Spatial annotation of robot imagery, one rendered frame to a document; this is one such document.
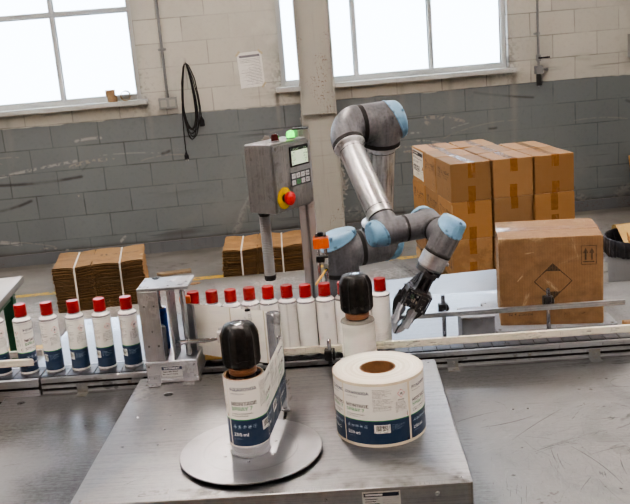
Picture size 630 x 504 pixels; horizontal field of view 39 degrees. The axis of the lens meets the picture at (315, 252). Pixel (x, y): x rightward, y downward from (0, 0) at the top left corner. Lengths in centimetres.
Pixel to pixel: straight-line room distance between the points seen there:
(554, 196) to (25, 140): 445
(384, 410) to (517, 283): 92
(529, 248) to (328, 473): 111
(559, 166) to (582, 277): 325
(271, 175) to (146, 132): 548
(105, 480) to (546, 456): 94
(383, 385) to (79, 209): 629
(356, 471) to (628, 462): 57
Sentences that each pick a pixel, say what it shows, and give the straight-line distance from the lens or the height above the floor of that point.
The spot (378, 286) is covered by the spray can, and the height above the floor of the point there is 107.
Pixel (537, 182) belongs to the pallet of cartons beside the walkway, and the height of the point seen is 72.
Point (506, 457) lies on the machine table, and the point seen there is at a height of 83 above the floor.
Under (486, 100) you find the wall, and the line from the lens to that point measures 807.
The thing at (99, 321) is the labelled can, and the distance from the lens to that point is 253.
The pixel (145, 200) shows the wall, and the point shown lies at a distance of 790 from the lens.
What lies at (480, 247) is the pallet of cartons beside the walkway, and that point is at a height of 33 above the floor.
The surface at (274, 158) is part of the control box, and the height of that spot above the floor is 144.
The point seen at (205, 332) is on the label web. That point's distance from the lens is 244.
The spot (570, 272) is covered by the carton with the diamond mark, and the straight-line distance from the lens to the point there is 271.
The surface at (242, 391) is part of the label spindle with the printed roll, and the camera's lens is 186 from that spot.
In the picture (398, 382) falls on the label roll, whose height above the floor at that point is 102.
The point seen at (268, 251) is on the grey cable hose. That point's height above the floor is 116.
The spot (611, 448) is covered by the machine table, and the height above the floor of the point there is 83.
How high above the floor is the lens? 174
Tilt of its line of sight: 14 degrees down
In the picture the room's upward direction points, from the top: 5 degrees counter-clockwise
